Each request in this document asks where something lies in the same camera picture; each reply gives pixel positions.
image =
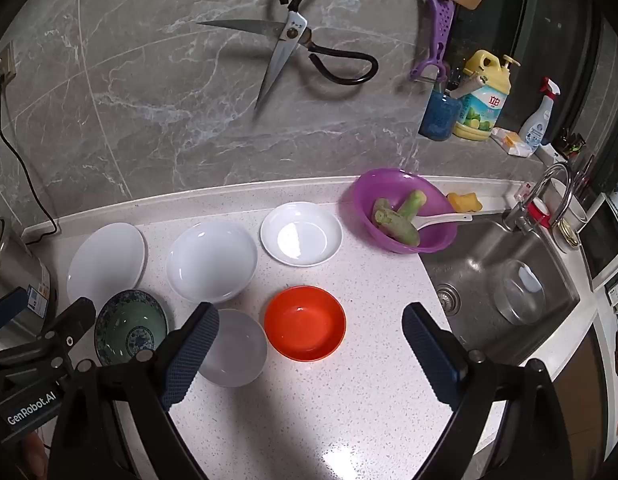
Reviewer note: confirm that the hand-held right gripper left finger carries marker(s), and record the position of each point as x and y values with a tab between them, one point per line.
189	355

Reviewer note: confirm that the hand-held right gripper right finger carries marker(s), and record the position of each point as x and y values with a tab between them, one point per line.
434	355

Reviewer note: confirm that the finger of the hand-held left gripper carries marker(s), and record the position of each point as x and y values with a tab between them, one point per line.
74	316
9	305

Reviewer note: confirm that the white bowl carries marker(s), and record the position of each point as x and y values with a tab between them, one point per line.
239	350

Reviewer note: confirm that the blue patterned ceramic bowl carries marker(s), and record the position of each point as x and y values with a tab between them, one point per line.
131	325

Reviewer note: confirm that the deep white plate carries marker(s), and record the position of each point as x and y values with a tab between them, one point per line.
211	260

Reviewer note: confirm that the orange bowl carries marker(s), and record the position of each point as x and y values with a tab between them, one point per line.
305	325

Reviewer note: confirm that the small white plate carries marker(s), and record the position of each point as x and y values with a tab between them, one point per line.
301	235

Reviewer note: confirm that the person's left hand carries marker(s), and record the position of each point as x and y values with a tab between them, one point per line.
33	455

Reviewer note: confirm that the steel rice cooker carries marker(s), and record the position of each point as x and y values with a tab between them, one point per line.
19	270

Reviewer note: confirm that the steel sink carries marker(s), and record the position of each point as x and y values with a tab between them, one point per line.
479	270

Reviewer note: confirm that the clear glass bowl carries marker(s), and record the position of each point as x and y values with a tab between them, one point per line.
514	300

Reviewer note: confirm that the white plastic spoon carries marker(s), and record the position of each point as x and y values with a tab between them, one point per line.
449	219

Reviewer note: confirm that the long green vegetable stem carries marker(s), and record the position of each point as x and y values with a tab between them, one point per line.
389	220

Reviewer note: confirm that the short green vegetable stem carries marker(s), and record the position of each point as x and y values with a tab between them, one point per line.
414	202

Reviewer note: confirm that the yellow sponge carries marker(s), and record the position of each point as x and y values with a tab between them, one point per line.
466	202

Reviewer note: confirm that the steel faucet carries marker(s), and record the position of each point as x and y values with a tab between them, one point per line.
519	215

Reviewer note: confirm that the purple plastic basin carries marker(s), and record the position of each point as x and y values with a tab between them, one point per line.
369	195

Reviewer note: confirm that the red white container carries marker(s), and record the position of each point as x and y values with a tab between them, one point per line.
541	210

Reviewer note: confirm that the white cup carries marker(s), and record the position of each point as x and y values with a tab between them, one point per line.
571	205

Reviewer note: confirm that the white kitchen appliance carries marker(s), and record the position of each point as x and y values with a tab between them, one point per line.
606	240

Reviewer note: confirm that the white orange soap packet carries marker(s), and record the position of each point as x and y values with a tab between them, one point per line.
511	142

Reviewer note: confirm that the blue cup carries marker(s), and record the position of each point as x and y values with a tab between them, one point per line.
439	117

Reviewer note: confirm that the yellow detergent bottle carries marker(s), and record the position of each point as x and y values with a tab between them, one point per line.
481	110

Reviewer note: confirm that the white spray bottle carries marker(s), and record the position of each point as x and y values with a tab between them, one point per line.
536	125

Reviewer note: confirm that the purple peeler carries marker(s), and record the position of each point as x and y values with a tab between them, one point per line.
441	20

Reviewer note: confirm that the wall socket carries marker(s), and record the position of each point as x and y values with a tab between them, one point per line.
6	62

